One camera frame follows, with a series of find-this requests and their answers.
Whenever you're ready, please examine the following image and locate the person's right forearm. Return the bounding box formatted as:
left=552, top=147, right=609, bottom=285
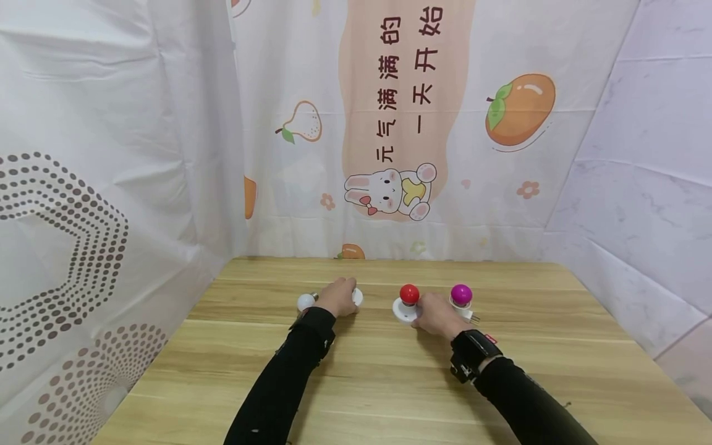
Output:
left=473, top=357, right=600, bottom=445

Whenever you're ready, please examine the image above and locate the black wrist band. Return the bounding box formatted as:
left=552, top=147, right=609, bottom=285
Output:
left=290, top=307, right=337, bottom=360
left=449, top=329, right=504, bottom=384

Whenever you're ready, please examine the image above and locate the person's right hand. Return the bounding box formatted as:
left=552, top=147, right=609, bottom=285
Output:
left=412, top=292, right=473, bottom=342

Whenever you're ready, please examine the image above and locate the white plug lamp socket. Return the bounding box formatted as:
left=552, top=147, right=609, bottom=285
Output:
left=449, top=299, right=481, bottom=324

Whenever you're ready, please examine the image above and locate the white round lamp holder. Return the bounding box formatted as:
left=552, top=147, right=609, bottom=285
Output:
left=392, top=297, right=422, bottom=324

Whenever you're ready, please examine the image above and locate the person's left forearm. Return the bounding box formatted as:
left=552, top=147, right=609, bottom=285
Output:
left=223, top=307, right=337, bottom=445

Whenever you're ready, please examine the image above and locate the person's left hand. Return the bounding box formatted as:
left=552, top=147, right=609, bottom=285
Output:
left=313, top=277, right=360, bottom=318

